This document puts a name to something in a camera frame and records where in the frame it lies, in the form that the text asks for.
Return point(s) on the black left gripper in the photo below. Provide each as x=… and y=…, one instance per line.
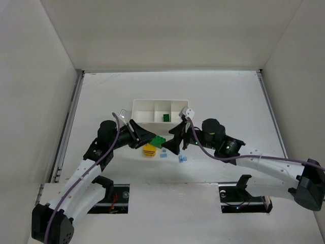
x=133, y=135

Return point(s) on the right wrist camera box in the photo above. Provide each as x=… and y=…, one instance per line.
x=186, y=113

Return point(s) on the white divided plastic container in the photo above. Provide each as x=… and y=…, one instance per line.
x=148, y=113

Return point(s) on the aluminium rail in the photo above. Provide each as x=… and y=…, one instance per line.
x=271, y=111
x=56, y=165

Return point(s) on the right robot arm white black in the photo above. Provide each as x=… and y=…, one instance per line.
x=301, y=181

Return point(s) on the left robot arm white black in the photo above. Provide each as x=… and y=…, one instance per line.
x=55, y=221

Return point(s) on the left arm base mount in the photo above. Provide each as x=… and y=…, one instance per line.
x=115, y=200

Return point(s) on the yellow bee lego figure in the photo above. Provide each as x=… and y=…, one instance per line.
x=149, y=150

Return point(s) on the green lego brick stack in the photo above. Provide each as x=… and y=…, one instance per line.
x=157, y=141

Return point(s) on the left aluminium rail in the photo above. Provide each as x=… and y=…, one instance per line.
x=56, y=165

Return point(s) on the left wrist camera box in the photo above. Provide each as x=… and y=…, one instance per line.
x=122, y=113

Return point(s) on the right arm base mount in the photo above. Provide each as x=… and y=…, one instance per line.
x=234, y=199

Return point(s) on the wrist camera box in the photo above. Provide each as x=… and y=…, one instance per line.
x=122, y=113
x=186, y=113

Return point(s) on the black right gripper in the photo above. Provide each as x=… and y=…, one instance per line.
x=184, y=136

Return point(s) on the right aluminium rail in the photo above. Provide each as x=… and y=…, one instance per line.
x=271, y=111

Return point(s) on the small green lego brick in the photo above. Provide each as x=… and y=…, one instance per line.
x=166, y=118

